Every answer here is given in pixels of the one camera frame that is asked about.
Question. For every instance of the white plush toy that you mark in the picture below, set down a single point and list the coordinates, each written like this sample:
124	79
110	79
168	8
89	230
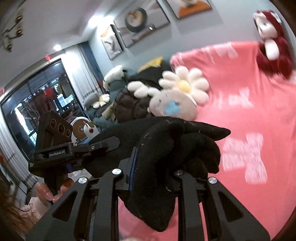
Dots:
116	73

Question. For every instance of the beige bunny plush pillow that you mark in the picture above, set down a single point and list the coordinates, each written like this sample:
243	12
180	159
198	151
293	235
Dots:
165	102

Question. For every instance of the dark brown puffer jacket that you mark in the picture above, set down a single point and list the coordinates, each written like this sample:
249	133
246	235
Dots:
128	108

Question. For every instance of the pink bow-print blanket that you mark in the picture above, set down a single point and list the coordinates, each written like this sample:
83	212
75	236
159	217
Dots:
257	163

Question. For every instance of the red and white plush bear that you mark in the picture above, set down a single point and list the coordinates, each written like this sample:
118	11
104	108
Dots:
274	52

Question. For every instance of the black garment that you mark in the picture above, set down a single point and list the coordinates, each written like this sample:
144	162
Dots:
165	145

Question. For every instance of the dark glass window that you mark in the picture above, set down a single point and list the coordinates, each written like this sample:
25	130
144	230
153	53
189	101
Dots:
48	89

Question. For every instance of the person's left hand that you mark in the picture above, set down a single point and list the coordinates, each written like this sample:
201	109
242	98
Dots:
45	195

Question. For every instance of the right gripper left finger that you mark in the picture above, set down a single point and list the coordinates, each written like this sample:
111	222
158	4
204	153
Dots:
89	209

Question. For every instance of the white daisy flower pillow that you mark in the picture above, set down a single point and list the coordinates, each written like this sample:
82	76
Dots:
190	82

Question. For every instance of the framed picture left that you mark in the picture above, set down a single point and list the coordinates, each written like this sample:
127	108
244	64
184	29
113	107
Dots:
111	42

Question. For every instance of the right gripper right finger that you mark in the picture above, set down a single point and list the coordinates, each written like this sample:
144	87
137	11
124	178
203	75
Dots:
208	211

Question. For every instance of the white round appliance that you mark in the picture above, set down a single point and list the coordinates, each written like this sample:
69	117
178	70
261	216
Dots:
83	128

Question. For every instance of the framed picture orange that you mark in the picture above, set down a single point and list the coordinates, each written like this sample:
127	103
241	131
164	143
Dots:
185	8

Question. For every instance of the white curtain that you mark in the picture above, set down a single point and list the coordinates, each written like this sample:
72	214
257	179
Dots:
79	72

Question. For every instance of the framed picture with bowl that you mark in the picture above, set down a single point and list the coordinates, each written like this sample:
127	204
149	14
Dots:
140	19

